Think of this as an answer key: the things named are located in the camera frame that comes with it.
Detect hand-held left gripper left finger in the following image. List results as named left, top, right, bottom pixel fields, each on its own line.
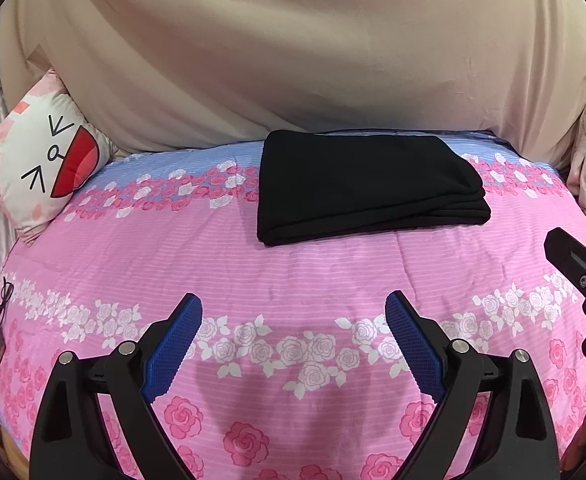
left=29, top=294, right=202, bottom=480

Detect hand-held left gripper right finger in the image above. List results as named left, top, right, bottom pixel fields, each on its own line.
left=385, top=292, right=561, bottom=480

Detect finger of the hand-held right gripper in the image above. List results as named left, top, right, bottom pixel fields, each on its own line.
left=544, top=227, right=586, bottom=306

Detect black pants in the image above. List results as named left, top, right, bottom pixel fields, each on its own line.
left=257, top=130, right=492, bottom=248

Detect person's right hand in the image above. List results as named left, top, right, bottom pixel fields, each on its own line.
left=559, top=382, right=586, bottom=476

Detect pink floral bedsheet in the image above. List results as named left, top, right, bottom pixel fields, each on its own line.
left=0, top=129, right=586, bottom=480

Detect white cat face pillow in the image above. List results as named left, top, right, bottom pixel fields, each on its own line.
left=0, top=67, right=118, bottom=247

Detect beige cloth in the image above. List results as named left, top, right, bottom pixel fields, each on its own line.
left=0, top=0, right=586, bottom=171

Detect black cable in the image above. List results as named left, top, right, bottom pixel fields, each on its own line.
left=0, top=276, right=16, bottom=332

